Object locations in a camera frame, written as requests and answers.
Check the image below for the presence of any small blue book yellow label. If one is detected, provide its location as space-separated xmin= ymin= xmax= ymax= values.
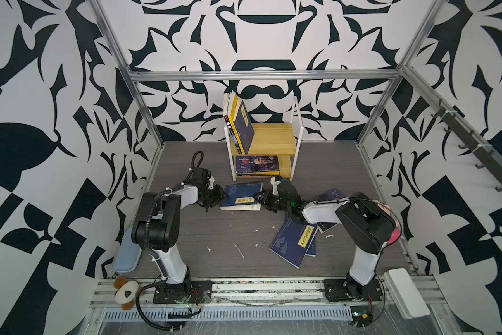
xmin=220 ymin=182 xmax=263 ymax=212

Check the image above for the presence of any purple book with old man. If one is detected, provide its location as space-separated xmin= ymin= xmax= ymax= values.
xmin=235 ymin=156 xmax=280 ymax=174

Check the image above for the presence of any blue book front yellow label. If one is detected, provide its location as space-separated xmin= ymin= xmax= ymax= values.
xmin=235 ymin=99 xmax=255 ymax=155

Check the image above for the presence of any yellow cartoon cover book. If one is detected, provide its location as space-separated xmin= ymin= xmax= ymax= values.
xmin=227 ymin=92 xmax=245 ymax=154

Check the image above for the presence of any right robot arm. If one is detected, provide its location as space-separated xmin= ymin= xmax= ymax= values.
xmin=253 ymin=178 xmax=399 ymax=302

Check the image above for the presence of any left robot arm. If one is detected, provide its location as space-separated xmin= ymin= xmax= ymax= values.
xmin=131 ymin=151 xmax=227 ymax=297

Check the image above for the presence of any purple book right side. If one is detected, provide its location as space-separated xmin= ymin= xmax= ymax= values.
xmin=313 ymin=187 xmax=348 ymax=234

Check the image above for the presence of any wooden white-framed bookshelf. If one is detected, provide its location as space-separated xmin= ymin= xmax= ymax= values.
xmin=249 ymin=98 xmax=305 ymax=180

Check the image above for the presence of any blue book underneath tilted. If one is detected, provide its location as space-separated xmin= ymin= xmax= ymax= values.
xmin=283 ymin=211 xmax=317 ymax=257

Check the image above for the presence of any black book standing on shelf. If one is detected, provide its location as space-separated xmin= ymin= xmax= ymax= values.
xmin=223 ymin=93 xmax=240 ymax=153

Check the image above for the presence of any light blue pencil case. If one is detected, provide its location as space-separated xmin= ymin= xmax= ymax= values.
xmin=113 ymin=226 xmax=142 ymax=274

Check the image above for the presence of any cartoon boy plush doll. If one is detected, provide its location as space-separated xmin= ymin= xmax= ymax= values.
xmin=377 ymin=201 xmax=403 ymax=247

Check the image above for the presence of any brown white plush toy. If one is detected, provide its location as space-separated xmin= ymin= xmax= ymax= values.
xmin=113 ymin=277 xmax=141 ymax=311

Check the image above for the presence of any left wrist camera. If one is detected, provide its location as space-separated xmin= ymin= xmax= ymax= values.
xmin=208 ymin=176 xmax=215 ymax=189

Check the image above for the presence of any white box on rail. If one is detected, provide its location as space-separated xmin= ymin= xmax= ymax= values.
xmin=383 ymin=268 xmax=430 ymax=320

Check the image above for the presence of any wall hook rail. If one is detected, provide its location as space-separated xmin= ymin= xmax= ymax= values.
xmin=430 ymin=98 xmax=502 ymax=193

